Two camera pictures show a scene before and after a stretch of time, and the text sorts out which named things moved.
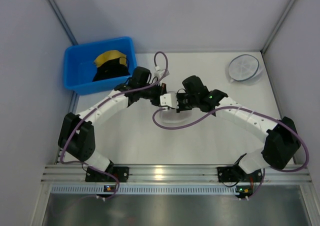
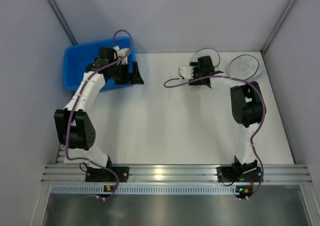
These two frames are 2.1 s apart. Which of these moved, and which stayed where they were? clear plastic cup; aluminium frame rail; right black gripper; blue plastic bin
Moved: clear plastic cup; right black gripper
Stayed: aluminium frame rail; blue plastic bin
